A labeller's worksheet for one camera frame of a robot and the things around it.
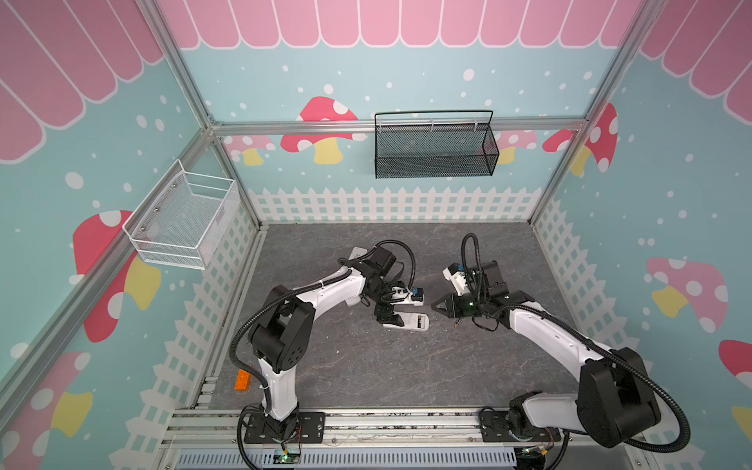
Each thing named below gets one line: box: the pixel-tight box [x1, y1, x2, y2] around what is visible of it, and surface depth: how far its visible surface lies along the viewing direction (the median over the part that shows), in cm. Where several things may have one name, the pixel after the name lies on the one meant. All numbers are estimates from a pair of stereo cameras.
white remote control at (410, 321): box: [381, 311, 430, 331], surface depth 94 cm
